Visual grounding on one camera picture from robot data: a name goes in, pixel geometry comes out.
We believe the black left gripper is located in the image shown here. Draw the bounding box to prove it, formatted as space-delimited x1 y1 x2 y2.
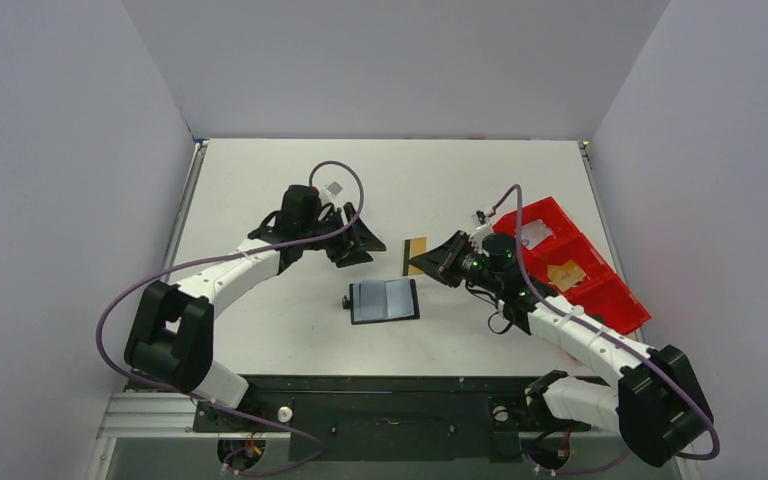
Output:
300 205 385 267

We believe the gold striped credit card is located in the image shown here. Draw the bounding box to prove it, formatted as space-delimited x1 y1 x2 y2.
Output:
401 237 427 276

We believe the black leather card holder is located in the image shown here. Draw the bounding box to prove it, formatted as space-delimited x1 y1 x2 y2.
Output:
342 278 421 325

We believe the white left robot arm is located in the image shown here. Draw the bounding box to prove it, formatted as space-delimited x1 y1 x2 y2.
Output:
124 185 387 430

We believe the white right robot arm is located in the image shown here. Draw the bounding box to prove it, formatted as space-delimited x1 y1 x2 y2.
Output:
408 231 719 467

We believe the silver card in bin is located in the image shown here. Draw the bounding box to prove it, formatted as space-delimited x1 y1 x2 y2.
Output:
520 219 554 250

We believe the tan card in bin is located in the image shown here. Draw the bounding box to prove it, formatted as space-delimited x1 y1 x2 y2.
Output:
547 260 587 292

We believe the red plastic bin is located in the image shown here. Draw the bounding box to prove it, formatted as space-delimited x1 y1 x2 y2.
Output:
520 197 651 334

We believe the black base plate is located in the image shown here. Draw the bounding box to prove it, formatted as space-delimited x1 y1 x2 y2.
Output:
125 374 624 464

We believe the aluminium frame rail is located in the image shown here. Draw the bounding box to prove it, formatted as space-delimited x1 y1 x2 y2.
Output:
95 390 624 440

